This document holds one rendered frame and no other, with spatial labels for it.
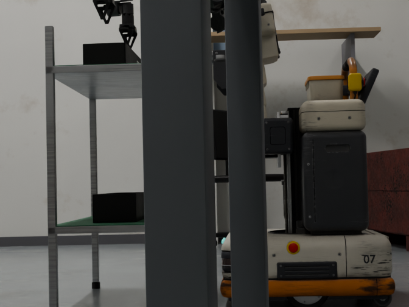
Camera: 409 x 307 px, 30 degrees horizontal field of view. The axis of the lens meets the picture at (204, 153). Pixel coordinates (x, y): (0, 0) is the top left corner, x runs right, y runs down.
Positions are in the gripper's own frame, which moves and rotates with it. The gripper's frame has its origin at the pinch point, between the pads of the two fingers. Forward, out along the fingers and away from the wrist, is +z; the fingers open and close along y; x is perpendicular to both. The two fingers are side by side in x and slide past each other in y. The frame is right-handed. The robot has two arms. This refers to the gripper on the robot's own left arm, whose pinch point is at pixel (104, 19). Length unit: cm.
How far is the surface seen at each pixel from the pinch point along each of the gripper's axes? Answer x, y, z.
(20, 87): -140, -345, -19
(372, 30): 153, -296, -46
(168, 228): 51, 252, 67
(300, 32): 98, -295, -46
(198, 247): 53, 252, 69
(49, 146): -18, 19, 51
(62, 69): -12.9, 18.8, 22.2
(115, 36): -57, -348, -60
